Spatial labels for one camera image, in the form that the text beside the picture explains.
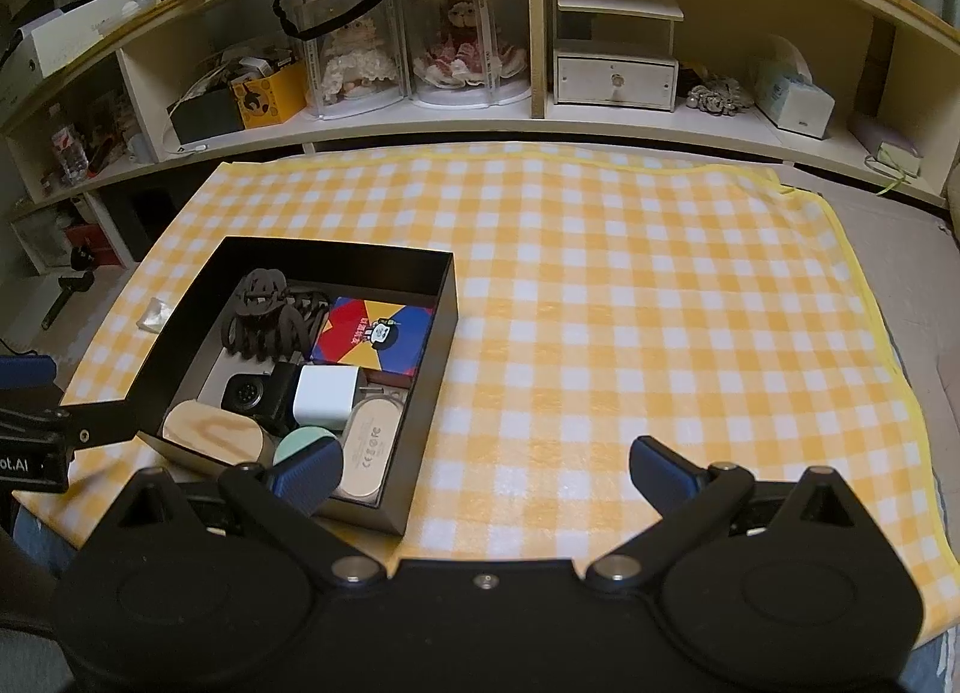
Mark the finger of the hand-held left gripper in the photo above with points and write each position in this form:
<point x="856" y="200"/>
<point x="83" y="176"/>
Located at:
<point x="94" y="423"/>
<point x="26" y="372"/>

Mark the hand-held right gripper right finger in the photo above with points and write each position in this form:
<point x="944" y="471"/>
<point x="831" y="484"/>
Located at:
<point x="664" y="472"/>

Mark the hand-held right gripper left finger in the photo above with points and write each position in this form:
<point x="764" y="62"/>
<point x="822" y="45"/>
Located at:
<point x="307" y="475"/>

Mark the mint green round gadget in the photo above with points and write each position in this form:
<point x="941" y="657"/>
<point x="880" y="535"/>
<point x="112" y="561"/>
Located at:
<point x="296" y="445"/>

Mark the beige earbud case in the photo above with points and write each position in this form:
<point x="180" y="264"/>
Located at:
<point x="371" y="445"/>

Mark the white charger plug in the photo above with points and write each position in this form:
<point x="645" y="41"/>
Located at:
<point x="322" y="397"/>

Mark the beige wood-look oval case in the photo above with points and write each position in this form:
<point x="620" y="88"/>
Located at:
<point x="210" y="434"/>

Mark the black cardboard box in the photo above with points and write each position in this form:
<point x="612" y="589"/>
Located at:
<point x="427" y="393"/>

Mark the black hair claw clip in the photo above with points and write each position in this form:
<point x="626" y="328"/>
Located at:
<point x="262" y="333"/>

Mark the colourful playing card box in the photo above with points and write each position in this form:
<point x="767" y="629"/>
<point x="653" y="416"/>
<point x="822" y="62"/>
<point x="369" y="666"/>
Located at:
<point x="375" y="333"/>

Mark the person's dark clothing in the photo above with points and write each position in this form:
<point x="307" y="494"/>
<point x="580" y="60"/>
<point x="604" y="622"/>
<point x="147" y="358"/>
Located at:
<point x="19" y="588"/>

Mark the shiny cream ribbon strip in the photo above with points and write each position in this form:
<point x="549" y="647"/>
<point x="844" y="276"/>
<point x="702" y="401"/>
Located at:
<point x="154" y="314"/>

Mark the red box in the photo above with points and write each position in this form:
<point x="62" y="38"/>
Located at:
<point x="90" y="243"/>

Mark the yellow white checkered blanket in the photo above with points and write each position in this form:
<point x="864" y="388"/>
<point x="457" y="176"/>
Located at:
<point x="637" y="288"/>

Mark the clear plastic water bottle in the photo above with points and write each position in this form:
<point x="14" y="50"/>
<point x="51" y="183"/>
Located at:
<point x="69" y="157"/>

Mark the dark green box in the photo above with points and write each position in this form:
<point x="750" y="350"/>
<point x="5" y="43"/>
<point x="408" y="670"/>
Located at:
<point x="206" y="119"/>

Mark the white cardboard box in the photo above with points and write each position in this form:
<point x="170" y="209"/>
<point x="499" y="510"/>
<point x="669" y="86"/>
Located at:
<point x="82" y="25"/>

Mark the yellow printed box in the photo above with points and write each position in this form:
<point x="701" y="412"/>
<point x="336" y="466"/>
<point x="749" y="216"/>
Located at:
<point x="274" y="100"/>

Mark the silver beaded ornament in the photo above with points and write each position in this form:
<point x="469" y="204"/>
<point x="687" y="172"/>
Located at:
<point x="716" y="100"/>

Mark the pale blue tissue box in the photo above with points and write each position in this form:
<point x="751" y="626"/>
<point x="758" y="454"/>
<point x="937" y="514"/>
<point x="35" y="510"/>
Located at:
<point x="799" y="104"/>

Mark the small white drawer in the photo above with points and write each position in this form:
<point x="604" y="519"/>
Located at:
<point x="615" y="82"/>

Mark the lilac flat pouch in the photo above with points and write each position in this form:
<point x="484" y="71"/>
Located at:
<point x="874" y="134"/>

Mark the white dress doll clear case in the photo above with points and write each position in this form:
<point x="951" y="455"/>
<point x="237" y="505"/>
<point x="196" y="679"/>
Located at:
<point x="352" y="63"/>

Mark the pink dress doll clear case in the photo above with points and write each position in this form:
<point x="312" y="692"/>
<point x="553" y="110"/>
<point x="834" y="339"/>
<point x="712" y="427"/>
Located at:
<point x="465" y="48"/>

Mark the wooden curved shelf unit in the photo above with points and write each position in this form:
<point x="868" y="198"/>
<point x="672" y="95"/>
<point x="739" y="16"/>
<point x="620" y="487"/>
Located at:
<point x="536" y="25"/>

